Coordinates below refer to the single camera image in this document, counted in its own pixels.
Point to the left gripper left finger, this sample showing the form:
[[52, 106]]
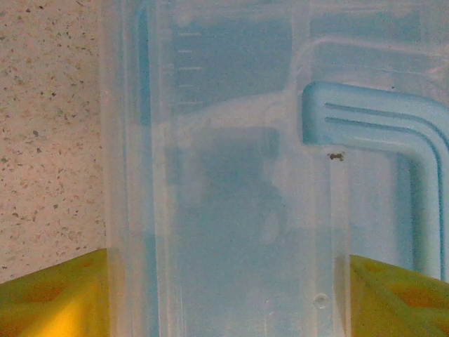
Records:
[[52, 305]]

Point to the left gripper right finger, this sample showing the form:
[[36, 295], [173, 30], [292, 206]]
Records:
[[396, 305]]

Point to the clear plastic tool box lid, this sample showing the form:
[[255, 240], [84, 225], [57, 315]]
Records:
[[228, 210]]

